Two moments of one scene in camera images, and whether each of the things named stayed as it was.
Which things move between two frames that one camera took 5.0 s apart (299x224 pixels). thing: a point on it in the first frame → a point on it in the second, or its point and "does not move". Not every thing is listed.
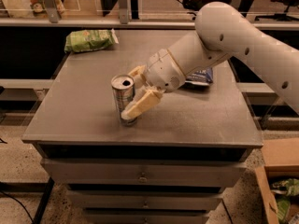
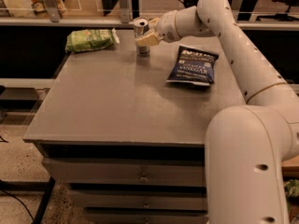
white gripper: (161, 71) → (165, 26)
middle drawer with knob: (146, 200) does not move
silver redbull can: (123, 91) → (141, 26)
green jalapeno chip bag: (83, 40) does not move
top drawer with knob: (143, 173) does not move
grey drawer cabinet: (169, 167) does not move
